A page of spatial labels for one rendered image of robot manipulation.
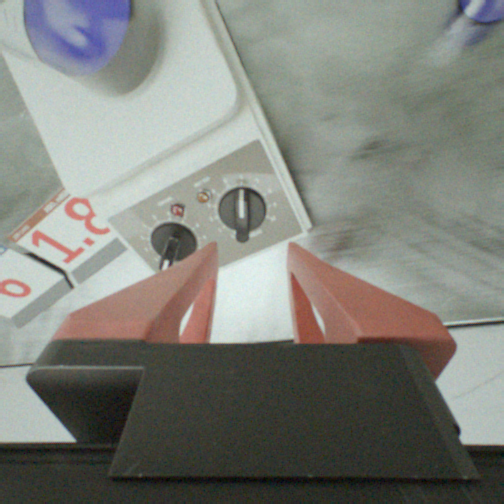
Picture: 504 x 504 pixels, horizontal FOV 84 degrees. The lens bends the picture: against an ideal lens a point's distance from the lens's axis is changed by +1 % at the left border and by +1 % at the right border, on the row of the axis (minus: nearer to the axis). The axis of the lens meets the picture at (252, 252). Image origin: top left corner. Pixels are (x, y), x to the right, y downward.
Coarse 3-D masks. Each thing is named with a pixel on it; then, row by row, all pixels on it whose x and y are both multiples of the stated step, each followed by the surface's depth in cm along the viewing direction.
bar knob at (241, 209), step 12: (228, 192) 18; (240, 192) 17; (252, 192) 18; (228, 204) 18; (240, 204) 17; (252, 204) 18; (264, 204) 18; (228, 216) 19; (240, 216) 17; (252, 216) 19; (264, 216) 19; (240, 228) 18; (252, 228) 19; (240, 240) 18
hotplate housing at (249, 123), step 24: (216, 24) 16; (240, 72) 16; (240, 120) 16; (264, 120) 16; (192, 144) 17; (216, 144) 17; (240, 144) 17; (264, 144) 17; (144, 168) 18; (168, 168) 18; (192, 168) 17; (120, 192) 18; (144, 192) 18; (288, 192) 18; (120, 240) 21; (288, 240) 21; (144, 264) 22
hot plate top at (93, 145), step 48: (192, 0) 14; (192, 48) 14; (48, 96) 16; (144, 96) 15; (192, 96) 15; (240, 96) 15; (48, 144) 17; (96, 144) 16; (144, 144) 16; (96, 192) 17
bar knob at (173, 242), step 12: (156, 228) 19; (168, 228) 19; (180, 228) 19; (156, 240) 20; (168, 240) 18; (180, 240) 19; (192, 240) 20; (156, 252) 20; (168, 252) 19; (180, 252) 20; (192, 252) 20; (168, 264) 19
